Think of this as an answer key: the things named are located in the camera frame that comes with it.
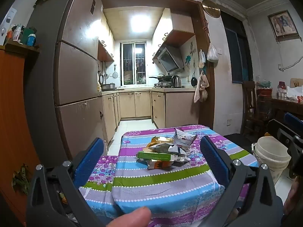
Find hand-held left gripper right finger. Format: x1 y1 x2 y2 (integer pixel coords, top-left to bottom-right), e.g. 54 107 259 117
200 136 284 227

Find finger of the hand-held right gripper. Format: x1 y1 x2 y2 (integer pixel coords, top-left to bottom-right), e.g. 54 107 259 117
267 119 303 152
283 112 303 129

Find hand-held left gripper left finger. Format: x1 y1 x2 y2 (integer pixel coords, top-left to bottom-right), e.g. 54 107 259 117
26 137 107 227

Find white plastic bucket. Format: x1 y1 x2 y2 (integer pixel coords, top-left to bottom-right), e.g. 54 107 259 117
251 136 292 185

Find orange patterned carton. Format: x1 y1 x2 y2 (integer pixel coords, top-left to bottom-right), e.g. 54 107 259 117
147 159 175 170

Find green cardboard box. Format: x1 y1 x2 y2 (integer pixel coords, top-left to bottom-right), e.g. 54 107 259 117
137 151 174 162

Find person's right hand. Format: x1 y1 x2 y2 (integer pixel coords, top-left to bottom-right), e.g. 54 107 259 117
283 180 303 216

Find person's left hand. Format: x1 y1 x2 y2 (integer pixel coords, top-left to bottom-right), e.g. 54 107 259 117
105 206 152 227

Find dark wooden table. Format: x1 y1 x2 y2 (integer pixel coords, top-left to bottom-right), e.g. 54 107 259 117
257 95 303 134

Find red lidded jar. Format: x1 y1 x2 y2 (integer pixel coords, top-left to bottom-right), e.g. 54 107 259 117
277 81 287 99

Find silver foil wrapper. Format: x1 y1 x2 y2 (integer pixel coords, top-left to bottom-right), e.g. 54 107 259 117
170 146 190 166

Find white crumpled packet red print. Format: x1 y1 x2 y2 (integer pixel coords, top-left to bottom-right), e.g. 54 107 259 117
173 128 197 150

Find dark wooden chair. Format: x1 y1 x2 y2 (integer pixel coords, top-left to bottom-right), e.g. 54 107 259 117
241 81 264 136

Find gold foil wrapper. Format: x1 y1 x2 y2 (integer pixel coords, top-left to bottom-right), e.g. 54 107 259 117
145 136 176 148

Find striped floral table cloth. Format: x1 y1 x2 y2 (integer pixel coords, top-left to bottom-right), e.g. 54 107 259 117
78 124 259 227

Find beige hanging cloth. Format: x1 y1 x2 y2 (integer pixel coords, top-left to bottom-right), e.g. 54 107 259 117
193 73 210 104

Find bunch of dried leaves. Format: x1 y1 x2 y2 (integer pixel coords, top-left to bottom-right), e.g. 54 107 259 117
12 163 32 195

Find beige lower kitchen cabinets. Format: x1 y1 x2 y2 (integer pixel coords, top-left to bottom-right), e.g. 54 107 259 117
101 90 197 143

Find beige refrigerator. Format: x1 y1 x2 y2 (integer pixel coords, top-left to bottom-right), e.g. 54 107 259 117
24 0 105 171

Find black hanging round utensil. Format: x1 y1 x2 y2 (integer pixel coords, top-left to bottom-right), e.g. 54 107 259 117
191 63 198 87

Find dark room window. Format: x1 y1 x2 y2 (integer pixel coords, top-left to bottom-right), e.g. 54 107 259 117
223 27 253 85

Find steel kettle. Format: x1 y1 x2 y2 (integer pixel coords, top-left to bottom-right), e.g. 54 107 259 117
171 75 182 88

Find orange wooden cabinet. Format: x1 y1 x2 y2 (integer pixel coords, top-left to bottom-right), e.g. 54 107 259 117
0 43 41 225

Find gas stove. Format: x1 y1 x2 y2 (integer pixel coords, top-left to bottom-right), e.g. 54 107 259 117
153 81 174 88

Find black frying pan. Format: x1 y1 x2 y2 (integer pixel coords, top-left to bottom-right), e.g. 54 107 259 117
149 74 171 81

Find small hanging plastic bag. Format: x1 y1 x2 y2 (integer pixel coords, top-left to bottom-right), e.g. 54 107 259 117
198 49 206 69

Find white hanging plastic bag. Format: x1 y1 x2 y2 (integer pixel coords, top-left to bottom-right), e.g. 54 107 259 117
207 43 219 63

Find kitchen window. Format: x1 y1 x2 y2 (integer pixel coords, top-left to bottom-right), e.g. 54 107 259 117
120 42 147 86

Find wooden upper kitchen cabinet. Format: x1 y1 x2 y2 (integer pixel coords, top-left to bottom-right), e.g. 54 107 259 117
98 40 115 62

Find steel range hood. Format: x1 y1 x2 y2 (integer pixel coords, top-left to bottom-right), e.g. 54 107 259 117
152 46 185 74

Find blue lidded cup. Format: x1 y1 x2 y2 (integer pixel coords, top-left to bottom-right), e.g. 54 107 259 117
26 33 37 47

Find upper cabinet above range hood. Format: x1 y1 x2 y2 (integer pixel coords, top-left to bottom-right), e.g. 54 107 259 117
151 8 196 48

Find green pouch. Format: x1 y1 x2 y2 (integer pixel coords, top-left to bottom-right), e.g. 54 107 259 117
20 27 33 44

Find ceiling light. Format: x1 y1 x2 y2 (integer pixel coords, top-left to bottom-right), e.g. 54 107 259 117
130 14 152 34

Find white bottle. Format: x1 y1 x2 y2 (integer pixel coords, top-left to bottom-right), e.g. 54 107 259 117
13 24 23 42

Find white appliance box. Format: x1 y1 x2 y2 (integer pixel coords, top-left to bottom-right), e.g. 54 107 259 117
0 7 18 46

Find white wall cable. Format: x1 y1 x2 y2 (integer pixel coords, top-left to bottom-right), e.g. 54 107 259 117
277 56 303 72

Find framed wall picture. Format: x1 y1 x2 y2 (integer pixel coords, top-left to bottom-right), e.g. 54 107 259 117
267 10 299 41

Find flower wall sticker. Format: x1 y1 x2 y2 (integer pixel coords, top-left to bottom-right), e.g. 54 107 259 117
184 41 198 69

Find gold round wall clock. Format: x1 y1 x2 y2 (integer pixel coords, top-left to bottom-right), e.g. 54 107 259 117
201 0 221 19

